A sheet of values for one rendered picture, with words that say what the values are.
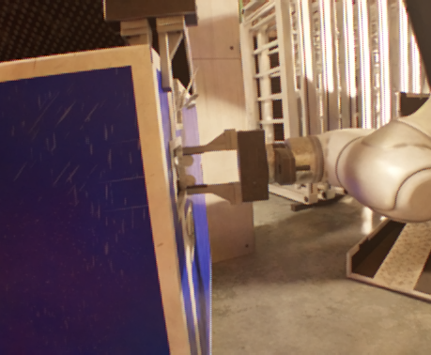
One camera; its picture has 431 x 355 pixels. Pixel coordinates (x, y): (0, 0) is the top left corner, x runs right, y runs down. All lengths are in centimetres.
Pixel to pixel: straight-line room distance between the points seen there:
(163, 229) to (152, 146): 11
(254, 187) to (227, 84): 133
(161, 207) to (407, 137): 33
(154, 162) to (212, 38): 153
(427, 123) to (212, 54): 149
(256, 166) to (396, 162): 24
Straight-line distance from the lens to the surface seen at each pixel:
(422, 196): 42
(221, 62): 186
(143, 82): 39
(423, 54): 298
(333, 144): 56
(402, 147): 44
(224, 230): 192
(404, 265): 187
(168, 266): 43
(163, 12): 48
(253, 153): 55
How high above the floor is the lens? 86
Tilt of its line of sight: 10 degrees down
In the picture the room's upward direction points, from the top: 5 degrees counter-clockwise
